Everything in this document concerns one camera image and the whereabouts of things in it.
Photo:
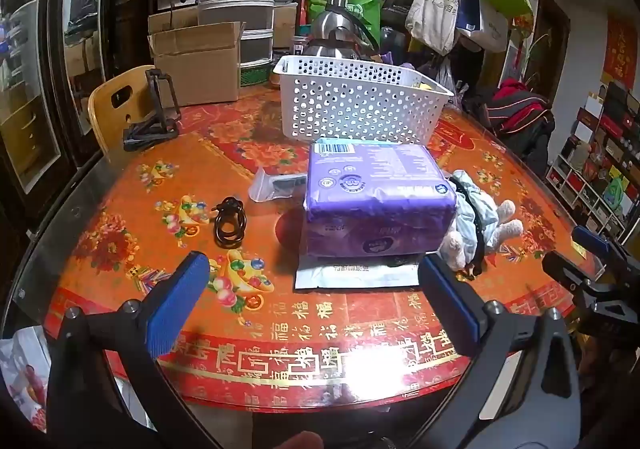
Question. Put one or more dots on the navy and white bag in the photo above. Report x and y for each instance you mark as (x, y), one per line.
(480, 24)

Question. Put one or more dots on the plush doll light blue clothes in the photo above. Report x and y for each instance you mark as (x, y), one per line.
(505, 229)

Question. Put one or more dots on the open cardboard box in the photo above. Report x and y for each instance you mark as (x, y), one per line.
(195, 74)

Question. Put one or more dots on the dark wooden glass cabinet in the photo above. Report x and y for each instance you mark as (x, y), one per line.
(30, 79)

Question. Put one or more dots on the white flat packet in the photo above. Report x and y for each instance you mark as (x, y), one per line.
(350, 276)

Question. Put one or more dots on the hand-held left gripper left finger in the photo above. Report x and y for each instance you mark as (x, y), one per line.
(177, 304)

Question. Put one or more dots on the white perforated plastic basket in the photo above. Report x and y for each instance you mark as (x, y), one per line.
(350, 114)

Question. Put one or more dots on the shelf of small boxes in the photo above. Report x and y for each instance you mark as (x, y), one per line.
(600, 154)

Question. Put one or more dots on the white and red plastic bag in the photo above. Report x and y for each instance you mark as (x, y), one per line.
(25, 379)

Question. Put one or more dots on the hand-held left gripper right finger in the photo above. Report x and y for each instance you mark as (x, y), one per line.
(450, 304)

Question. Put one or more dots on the yellow wooden chair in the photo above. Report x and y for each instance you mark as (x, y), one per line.
(107, 109)

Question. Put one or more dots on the black folding phone stand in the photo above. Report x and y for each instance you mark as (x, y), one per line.
(150, 131)

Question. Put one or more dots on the stainless steel kettle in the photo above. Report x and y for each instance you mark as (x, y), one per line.
(325, 24)

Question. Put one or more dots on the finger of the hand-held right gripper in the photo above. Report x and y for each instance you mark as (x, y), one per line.
(565, 269)
(590, 239)

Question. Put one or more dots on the green shopping bag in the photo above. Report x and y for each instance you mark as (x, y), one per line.
(367, 9)

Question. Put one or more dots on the purple soft packet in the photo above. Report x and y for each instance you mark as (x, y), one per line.
(375, 179)

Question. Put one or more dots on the green plastic crate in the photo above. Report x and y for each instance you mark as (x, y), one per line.
(255, 76)

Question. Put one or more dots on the clear zip bag black item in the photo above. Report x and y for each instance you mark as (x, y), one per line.
(287, 184)

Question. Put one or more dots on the red wall hanging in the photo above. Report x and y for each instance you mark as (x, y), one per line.
(620, 54)

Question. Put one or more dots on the red and black jacket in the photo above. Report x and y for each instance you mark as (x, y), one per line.
(520, 114)

